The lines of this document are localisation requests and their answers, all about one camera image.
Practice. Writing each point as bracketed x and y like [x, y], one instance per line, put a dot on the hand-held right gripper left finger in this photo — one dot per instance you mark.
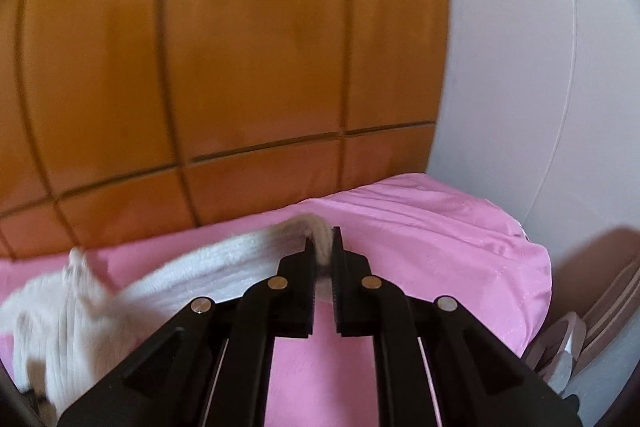
[300, 297]

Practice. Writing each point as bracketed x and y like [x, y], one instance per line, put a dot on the wooden panelled headboard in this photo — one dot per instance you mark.
[250, 32]

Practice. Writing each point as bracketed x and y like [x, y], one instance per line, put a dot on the white knit sweater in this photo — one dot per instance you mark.
[50, 332]

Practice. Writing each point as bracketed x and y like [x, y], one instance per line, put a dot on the pink bed sheet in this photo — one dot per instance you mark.
[425, 232]

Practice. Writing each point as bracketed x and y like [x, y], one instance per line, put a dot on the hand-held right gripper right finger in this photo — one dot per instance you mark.
[345, 297]

